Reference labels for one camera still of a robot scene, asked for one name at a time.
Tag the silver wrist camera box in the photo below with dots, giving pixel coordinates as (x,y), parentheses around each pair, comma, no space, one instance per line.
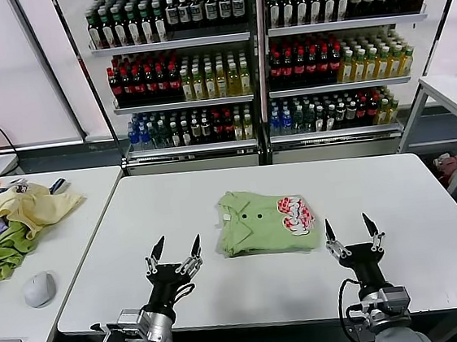
(395,300)
(130,322)

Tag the small white cap dark bottle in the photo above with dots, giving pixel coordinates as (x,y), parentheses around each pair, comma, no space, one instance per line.
(173,135)
(340,117)
(195,133)
(350,116)
(319,120)
(184,134)
(329,118)
(205,132)

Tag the small blue water bottle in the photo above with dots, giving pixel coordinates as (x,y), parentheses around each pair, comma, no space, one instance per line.
(286,123)
(274,124)
(143,138)
(132,139)

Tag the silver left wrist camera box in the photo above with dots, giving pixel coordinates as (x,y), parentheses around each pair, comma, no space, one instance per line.
(130,322)

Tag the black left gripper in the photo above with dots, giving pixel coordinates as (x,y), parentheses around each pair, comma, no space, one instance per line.
(166,281)

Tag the pink cloth pile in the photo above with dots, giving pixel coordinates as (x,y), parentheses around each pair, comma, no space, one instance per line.
(450,164)

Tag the small red label cola bottle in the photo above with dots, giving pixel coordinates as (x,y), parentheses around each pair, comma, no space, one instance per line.
(361,115)
(372,114)
(217,130)
(228,129)

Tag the small yellow drink bottle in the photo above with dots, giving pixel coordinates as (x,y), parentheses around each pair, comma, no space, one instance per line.
(247,128)
(237,129)
(382,114)
(391,113)

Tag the metal drinks shelf unit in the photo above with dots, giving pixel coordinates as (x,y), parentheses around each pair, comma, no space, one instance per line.
(190,152)
(331,137)

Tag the red cap cola bottle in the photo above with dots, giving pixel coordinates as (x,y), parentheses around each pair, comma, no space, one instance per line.
(173,83)
(125,88)
(334,66)
(286,71)
(322,67)
(113,89)
(150,85)
(274,72)
(161,84)
(311,68)
(138,86)
(299,69)

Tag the light green polo shirt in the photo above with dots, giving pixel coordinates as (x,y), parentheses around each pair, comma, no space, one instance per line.
(255,229)

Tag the white cap black tea bottle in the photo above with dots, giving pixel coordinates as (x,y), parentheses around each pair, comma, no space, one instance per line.
(196,12)
(225,9)
(183,13)
(238,7)
(171,14)
(211,10)

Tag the white computer mouse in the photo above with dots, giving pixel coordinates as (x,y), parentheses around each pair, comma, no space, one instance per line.
(40,289)

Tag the small green soda bottle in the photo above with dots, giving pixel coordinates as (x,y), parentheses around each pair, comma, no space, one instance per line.
(162,136)
(152,137)
(298,122)
(308,121)

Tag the white metal frame table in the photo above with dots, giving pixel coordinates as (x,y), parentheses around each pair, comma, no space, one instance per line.
(449,90)

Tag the pale yellow shirt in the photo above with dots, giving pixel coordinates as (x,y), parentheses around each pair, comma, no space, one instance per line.
(40,207)

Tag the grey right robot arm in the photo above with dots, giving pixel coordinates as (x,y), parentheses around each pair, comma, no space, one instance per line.
(393,335)

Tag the crumpled green garment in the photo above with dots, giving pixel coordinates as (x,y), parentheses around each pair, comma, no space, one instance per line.
(0,254)

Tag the green cap dark juice bottle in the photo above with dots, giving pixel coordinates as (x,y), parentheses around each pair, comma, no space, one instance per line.
(94,33)
(132,29)
(329,6)
(145,27)
(119,30)
(315,8)
(274,12)
(107,32)
(159,26)
(302,9)
(288,10)
(343,5)

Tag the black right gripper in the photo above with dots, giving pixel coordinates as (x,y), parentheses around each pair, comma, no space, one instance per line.
(365,263)

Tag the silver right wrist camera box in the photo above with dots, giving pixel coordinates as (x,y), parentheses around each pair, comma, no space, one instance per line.
(395,300)

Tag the navy blue white item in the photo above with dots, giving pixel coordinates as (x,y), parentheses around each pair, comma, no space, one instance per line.
(57,185)

